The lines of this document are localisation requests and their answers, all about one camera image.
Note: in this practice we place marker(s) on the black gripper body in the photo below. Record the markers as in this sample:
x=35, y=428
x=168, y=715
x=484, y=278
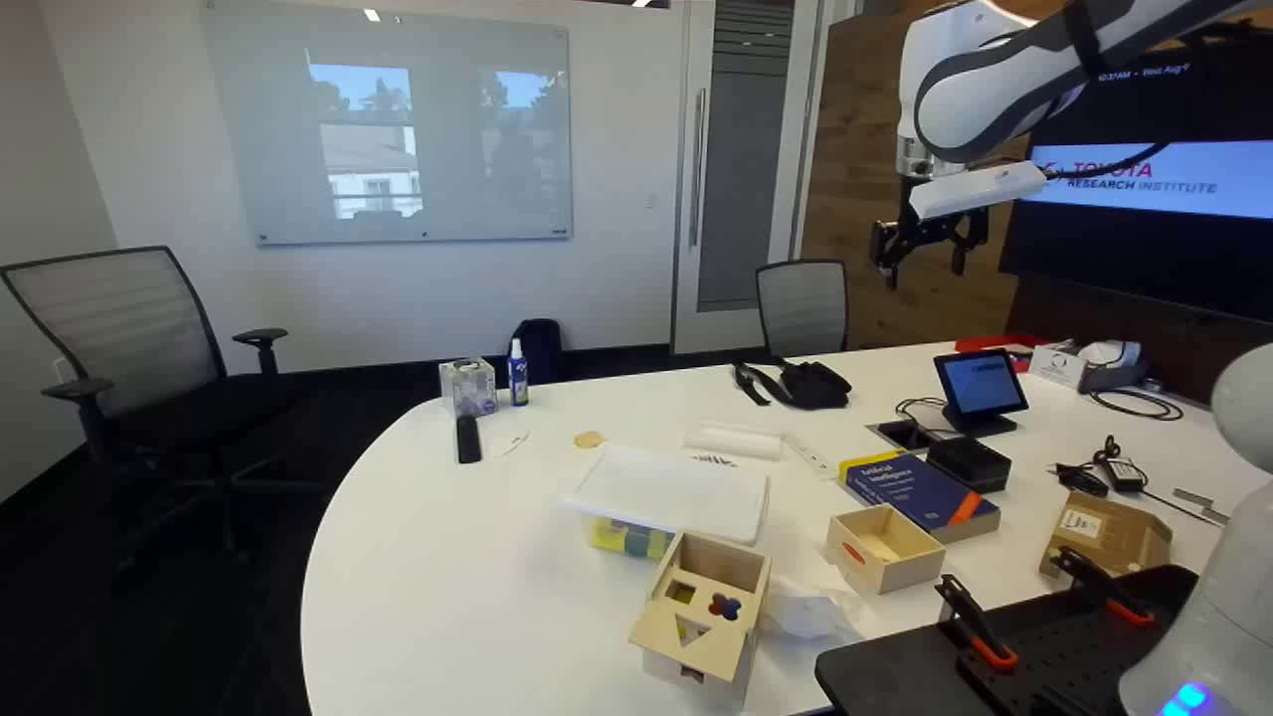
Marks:
x=927, y=233

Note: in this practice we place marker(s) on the small black box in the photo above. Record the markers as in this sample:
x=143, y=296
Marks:
x=973, y=465

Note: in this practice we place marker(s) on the small open wooden box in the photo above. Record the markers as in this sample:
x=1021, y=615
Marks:
x=886, y=551

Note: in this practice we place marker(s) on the brown cardboard box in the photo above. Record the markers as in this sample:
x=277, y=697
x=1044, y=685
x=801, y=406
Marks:
x=1101, y=534

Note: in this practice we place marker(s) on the yellow green toy blocks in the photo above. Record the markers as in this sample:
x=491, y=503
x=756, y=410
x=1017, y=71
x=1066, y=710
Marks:
x=629, y=539

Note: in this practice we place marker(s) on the wooden toy box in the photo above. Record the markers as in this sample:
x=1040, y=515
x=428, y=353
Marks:
x=698, y=664

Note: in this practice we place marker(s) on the red flat object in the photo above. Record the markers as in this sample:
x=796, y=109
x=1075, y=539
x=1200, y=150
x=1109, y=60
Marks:
x=991, y=343

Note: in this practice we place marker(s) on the grey mesh office chair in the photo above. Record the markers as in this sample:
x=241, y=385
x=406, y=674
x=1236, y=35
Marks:
x=801, y=307

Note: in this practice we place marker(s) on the black tablet on stand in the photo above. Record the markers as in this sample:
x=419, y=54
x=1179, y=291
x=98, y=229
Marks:
x=981, y=388

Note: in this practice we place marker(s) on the black phone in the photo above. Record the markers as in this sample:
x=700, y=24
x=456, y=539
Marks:
x=900, y=437

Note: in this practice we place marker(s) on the white headset device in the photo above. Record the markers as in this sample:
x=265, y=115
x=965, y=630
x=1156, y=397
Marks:
x=1110, y=363

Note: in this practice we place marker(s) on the white door with glass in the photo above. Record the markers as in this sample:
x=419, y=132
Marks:
x=743, y=162

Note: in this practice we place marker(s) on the blue book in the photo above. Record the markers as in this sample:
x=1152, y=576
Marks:
x=918, y=493

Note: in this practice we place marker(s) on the white rolled cloth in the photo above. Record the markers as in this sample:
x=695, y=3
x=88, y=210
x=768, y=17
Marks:
x=735, y=445

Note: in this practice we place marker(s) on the black power adapter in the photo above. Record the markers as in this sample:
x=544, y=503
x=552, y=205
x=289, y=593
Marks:
x=1110, y=473

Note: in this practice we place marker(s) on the white flat tray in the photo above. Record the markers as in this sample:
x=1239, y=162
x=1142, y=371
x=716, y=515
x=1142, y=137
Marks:
x=670, y=493

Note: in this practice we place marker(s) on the metal hex key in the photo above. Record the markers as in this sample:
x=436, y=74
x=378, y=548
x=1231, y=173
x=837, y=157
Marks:
x=1200, y=503

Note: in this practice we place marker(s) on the yellow round disc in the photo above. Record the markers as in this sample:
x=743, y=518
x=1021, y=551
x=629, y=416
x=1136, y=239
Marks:
x=585, y=438

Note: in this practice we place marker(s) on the black orange clamp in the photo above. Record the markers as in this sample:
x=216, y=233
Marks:
x=1101, y=592
x=975, y=625

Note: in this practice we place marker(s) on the small spray bottle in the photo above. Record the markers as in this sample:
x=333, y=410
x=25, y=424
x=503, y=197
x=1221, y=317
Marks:
x=520, y=381

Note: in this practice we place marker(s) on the clear plastic container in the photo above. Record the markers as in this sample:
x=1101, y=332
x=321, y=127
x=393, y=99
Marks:
x=466, y=388

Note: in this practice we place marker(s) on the black remote control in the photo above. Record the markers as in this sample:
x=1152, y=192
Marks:
x=466, y=438

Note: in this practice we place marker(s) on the glass whiteboard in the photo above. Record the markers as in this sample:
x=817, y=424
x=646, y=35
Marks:
x=398, y=121

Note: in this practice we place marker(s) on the black mesh office chair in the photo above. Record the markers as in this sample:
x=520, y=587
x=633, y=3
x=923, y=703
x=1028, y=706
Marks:
x=134, y=343

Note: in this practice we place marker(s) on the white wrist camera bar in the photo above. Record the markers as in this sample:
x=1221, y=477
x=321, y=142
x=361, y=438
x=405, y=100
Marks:
x=975, y=190

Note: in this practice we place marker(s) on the wall television screen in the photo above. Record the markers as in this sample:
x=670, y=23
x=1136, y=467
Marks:
x=1140, y=239

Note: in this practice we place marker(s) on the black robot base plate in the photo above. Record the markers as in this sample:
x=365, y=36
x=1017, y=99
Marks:
x=1046, y=657

